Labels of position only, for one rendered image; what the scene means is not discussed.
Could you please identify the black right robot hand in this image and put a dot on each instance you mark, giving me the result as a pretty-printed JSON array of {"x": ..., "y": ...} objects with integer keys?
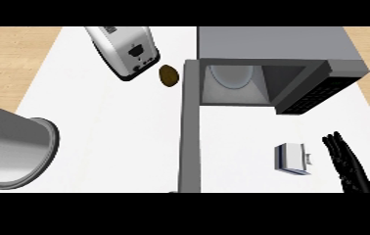
[{"x": 349, "y": 167}]

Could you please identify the grey microwave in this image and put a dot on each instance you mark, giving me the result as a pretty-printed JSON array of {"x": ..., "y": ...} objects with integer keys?
[{"x": 279, "y": 66}]

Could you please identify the brown potato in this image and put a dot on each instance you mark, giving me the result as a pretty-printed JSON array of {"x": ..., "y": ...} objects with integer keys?
[{"x": 169, "y": 75}]

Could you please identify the large silver pot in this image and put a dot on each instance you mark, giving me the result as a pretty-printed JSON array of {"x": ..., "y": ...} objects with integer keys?
[{"x": 21, "y": 150}]

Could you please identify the silver toaster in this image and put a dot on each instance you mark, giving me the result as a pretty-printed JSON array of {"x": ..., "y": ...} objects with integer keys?
[{"x": 128, "y": 51}]

